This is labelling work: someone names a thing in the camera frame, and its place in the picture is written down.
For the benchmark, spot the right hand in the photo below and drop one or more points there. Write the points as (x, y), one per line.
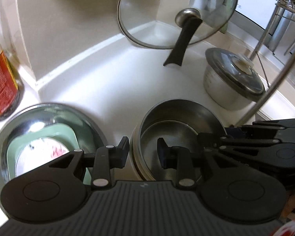
(289, 207)

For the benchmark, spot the green square plate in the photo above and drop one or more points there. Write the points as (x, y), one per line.
(61, 132)

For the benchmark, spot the steel dish rack frame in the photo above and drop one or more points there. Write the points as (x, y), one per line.
(247, 25)

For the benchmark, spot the large steel round tray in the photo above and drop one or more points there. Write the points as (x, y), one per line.
(32, 119)

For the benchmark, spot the steel pot with lid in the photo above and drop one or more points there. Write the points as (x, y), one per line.
(230, 79)

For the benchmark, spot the glass pot lid black handle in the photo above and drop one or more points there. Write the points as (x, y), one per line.
(172, 24)

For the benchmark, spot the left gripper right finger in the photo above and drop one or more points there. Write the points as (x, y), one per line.
(179, 159)

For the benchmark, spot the stainless steel bowl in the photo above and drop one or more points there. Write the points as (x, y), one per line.
(178, 122)

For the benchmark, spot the soy sauce bottle red handle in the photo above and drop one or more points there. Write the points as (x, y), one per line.
(10, 92)

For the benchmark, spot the small floral saucer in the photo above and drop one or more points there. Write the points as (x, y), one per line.
(37, 153)

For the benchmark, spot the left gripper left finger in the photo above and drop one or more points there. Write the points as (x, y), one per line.
(107, 158)

